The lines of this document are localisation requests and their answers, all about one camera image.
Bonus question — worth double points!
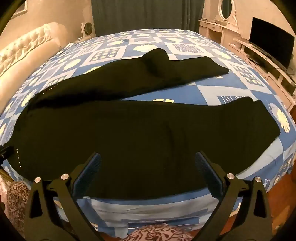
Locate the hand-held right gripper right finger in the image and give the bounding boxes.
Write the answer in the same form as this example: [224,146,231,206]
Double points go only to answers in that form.
[195,151,272,241]

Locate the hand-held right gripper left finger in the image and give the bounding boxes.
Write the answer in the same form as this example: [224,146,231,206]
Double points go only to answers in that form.
[24,152,102,241]

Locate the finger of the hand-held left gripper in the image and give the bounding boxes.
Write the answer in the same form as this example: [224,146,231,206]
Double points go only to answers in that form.
[0,145,12,163]

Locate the black pants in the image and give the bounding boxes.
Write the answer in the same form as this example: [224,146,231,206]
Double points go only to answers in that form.
[14,48,281,200]

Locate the person's floral patterned clothing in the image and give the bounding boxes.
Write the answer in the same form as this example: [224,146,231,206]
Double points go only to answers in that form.
[0,173,193,241]

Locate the bed with blue patterned sheet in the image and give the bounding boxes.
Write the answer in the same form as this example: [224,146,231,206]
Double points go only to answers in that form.
[0,28,296,232]

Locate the cream tufted headboard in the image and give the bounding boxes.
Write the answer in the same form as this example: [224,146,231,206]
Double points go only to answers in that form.
[0,22,67,114]

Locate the white television stand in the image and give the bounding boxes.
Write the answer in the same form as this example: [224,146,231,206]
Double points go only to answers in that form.
[228,37,296,112]

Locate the white dressing table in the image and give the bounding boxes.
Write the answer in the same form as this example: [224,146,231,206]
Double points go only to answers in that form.
[198,19,241,47]

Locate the small round table fan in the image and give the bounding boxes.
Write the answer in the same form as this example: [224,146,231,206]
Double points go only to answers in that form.
[81,22,94,37]

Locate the black flat television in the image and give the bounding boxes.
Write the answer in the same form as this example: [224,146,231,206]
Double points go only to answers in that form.
[248,17,296,71]

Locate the oval white framed mirror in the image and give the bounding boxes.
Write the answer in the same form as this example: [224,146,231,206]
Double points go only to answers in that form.
[216,0,238,22]

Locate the dark green curtain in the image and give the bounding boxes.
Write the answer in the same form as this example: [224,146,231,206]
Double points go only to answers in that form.
[91,0,205,37]

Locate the white framed wall picture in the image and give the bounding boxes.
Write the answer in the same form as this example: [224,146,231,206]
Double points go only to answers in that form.
[10,0,28,18]

